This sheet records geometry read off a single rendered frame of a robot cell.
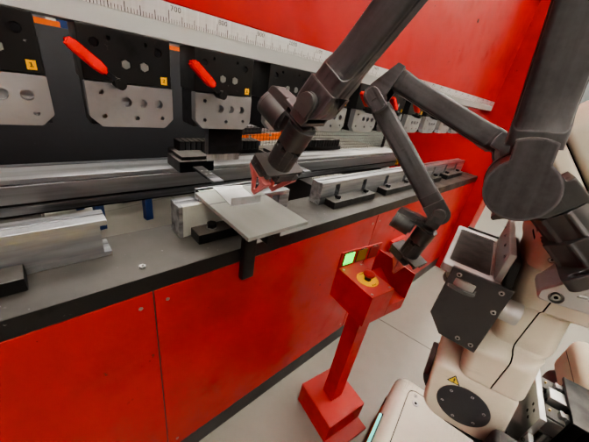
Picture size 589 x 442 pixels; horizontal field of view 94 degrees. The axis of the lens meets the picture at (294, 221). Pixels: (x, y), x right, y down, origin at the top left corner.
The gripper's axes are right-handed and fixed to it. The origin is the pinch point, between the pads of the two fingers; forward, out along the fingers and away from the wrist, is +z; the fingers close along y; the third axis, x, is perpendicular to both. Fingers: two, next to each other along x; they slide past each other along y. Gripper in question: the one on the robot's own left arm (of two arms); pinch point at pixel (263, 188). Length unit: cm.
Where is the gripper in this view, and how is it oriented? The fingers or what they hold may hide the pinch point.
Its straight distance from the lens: 67.4
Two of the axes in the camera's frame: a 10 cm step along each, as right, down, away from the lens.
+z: -4.7, 5.5, 6.9
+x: 5.0, 8.1, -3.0
